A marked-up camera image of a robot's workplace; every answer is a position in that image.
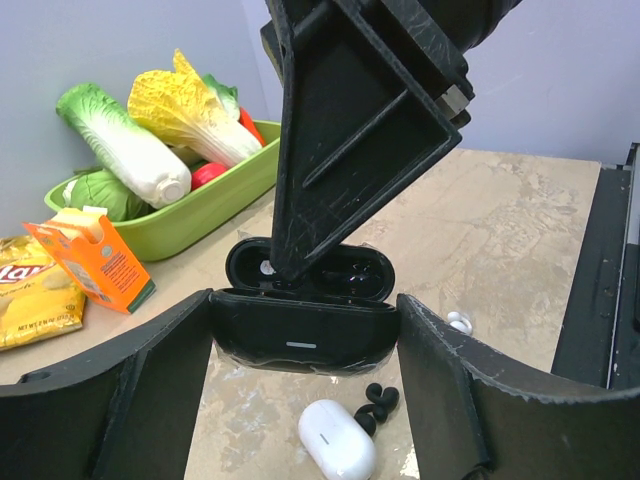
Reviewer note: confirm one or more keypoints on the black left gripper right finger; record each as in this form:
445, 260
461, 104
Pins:
476, 413

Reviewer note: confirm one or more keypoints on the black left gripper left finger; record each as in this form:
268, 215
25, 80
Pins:
124, 409

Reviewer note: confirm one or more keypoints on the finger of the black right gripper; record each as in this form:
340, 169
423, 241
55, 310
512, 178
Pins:
374, 95

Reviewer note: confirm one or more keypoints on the black earbud charging case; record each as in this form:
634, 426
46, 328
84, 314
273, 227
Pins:
333, 320

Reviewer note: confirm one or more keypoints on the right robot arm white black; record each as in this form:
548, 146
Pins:
492, 20

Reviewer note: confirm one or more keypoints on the white earbud charging case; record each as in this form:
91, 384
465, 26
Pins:
338, 445

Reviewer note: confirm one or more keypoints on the white earbud near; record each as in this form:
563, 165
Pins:
460, 322

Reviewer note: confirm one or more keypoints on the orange carrot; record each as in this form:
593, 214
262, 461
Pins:
246, 121

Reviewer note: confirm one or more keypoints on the yellow Lays chips bag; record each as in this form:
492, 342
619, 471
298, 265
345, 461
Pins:
38, 299

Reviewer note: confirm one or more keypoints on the green leaf lettuce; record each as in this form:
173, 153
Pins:
228, 96

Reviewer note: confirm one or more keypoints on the orange small carton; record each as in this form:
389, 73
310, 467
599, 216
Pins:
91, 251

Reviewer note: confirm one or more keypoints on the red tomato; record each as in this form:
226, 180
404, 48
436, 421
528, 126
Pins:
206, 173

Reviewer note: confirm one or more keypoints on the yellow napa cabbage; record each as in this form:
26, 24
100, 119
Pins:
180, 109

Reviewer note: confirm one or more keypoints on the green plastic basket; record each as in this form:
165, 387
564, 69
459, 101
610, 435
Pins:
175, 227

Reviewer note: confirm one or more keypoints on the round green cabbage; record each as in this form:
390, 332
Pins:
102, 189

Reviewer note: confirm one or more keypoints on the green white napa cabbage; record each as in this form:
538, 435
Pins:
133, 154

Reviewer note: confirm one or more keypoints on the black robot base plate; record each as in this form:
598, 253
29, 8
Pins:
599, 338

